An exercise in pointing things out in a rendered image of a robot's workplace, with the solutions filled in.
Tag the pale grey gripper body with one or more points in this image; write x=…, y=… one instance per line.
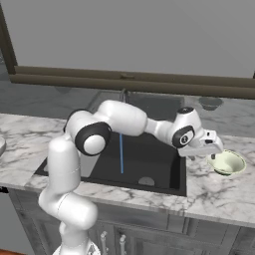
x=203, y=148

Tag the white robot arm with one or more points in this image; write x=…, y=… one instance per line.
x=127, y=119

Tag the pale green bowl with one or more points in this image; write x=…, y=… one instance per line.
x=229, y=163

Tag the black sink basin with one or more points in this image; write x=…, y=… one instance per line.
x=151, y=156

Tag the blue water stream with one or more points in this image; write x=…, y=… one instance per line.
x=121, y=152

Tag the grey false drawer front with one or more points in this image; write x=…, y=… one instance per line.
x=132, y=215

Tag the grey cupboard door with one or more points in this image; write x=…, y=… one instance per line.
x=106, y=239
x=172, y=242

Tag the dark metal tap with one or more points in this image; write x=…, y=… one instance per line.
x=125, y=94

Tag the brown window latch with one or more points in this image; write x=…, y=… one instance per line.
x=127, y=76

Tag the grey white plate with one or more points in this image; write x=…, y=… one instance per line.
x=2, y=146

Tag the brown window frame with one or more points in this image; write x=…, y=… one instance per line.
x=99, y=77

